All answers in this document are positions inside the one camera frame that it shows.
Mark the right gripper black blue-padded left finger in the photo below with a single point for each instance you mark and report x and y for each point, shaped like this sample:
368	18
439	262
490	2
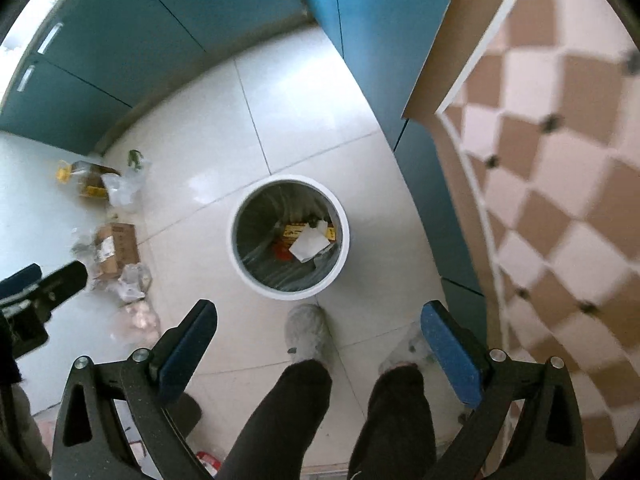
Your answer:
89	442

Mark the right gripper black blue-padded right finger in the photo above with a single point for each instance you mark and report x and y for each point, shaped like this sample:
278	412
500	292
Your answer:
547	442

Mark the blue kitchen cabinet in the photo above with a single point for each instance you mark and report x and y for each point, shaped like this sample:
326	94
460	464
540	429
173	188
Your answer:
79	70

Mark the white round trash bin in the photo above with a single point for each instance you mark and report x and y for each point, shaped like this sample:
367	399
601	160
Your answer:
267	221

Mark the brown cardboard box on floor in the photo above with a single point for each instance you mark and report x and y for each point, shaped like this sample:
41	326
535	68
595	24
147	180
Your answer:
116	246

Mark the yellow capped oil bottle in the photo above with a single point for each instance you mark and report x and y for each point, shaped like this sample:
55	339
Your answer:
86	176

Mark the clear plastic bag with greens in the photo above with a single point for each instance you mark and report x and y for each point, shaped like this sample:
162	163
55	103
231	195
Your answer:
124	191

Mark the right black trouser leg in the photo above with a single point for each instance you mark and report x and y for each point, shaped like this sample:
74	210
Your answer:
397	440

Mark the black trouser leg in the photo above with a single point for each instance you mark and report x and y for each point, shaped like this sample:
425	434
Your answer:
397	440
273	442

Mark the right grey slipper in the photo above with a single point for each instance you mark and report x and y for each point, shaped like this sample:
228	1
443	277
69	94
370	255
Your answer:
413	350

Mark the grey slipper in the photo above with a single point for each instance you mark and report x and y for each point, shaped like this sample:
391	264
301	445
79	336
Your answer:
413	350
307	336

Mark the left black trouser leg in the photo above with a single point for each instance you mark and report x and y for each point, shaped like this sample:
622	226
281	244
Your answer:
273	442

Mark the left grey slipper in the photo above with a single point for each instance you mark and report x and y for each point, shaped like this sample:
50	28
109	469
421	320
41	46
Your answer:
307	336

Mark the white packet in bin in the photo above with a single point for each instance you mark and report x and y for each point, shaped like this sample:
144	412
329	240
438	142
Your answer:
308	244

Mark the checkered beige table cloth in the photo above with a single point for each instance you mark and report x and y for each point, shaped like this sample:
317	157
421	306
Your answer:
533	106

